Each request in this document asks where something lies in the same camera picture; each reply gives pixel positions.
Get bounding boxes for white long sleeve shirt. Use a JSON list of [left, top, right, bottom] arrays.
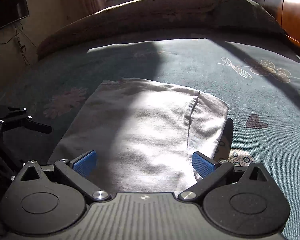
[[49, 79, 228, 195]]

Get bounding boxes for teal floral bed sheet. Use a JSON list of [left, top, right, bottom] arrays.
[[0, 33, 300, 239]]

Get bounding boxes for pink floral folded quilt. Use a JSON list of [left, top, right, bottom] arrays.
[[37, 0, 233, 60]]

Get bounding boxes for teal floral pillow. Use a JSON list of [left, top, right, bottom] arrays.
[[213, 0, 286, 34]]

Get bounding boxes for black television cables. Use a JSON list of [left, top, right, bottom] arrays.
[[0, 21, 39, 67]]

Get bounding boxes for black wall television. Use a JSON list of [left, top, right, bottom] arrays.
[[0, 0, 30, 29]]

